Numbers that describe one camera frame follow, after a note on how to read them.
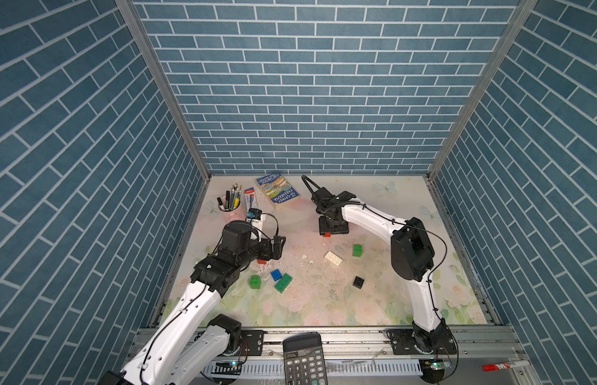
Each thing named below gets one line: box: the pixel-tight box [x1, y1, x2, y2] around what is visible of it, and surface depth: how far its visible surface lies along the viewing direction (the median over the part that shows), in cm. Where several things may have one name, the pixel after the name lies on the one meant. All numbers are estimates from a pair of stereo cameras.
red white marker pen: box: [482, 359, 532, 373], surface depth 71 cm
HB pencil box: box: [243, 186, 259, 219], surface depth 111 cm
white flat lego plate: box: [324, 250, 344, 267], surface depth 93 cm
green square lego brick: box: [249, 275, 261, 290], surface depth 86 cm
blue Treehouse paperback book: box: [255, 172, 301, 210], surface depth 114 cm
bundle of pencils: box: [229, 182, 244, 211], surface depth 95 cm
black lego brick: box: [352, 275, 365, 290], surface depth 86 cm
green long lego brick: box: [274, 272, 293, 294], surface depth 87 cm
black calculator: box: [282, 332, 329, 385], surface depth 71 cm
